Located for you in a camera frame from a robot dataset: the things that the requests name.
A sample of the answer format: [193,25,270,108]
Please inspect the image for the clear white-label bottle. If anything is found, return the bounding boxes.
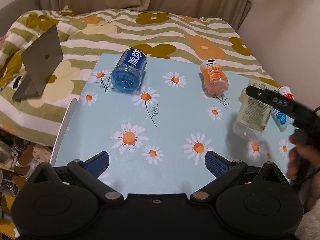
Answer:
[231,78,275,140]

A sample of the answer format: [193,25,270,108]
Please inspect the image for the person's right hand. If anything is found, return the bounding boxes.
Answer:
[287,134,319,180]

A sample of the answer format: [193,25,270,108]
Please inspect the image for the blue label water bottle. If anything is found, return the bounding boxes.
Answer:
[271,108,294,132]

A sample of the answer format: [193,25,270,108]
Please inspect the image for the red label water bottle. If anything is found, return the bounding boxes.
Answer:
[278,86,295,101]

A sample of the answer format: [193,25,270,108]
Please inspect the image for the yellow drink bottle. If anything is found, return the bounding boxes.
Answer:
[239,87,248,103]

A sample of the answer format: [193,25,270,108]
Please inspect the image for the daisy print blue tablecloth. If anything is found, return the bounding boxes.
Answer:
[55,54,293,195]

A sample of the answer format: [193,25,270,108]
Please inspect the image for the floor clutter boxes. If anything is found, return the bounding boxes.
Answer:
[1,130,53,239]

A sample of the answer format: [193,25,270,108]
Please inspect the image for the orange peach drink bottle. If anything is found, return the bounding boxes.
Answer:
[200,59,229,96]

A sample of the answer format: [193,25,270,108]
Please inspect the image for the blue plastic drink bottle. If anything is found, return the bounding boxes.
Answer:
[111,49,147,93]

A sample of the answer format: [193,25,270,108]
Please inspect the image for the grey open laptop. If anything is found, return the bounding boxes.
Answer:
[12,25,63,101]

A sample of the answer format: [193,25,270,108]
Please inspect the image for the floral striped bed quilt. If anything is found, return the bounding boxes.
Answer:
[1,8,276,146]

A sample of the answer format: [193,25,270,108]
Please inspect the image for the grey upholstered headboard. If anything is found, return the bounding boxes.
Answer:
[0,0,38,36]

